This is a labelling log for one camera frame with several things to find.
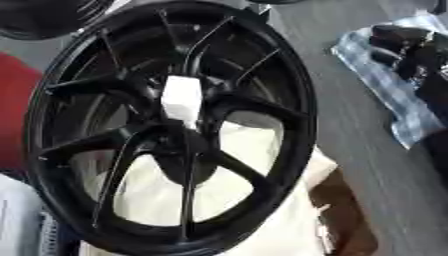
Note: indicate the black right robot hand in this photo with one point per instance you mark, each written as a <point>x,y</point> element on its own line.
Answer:
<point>417,56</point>

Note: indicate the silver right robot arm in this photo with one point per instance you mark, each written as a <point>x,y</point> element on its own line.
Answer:
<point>388,91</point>

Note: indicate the black spoked wheel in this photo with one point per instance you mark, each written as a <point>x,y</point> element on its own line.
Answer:
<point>274,133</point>

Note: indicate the white pin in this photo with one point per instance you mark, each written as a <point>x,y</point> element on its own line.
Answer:
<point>182,96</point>

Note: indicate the black round tyre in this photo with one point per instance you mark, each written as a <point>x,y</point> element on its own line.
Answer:
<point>41,18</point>

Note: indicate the person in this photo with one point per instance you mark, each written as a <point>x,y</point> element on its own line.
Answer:
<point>14,110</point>

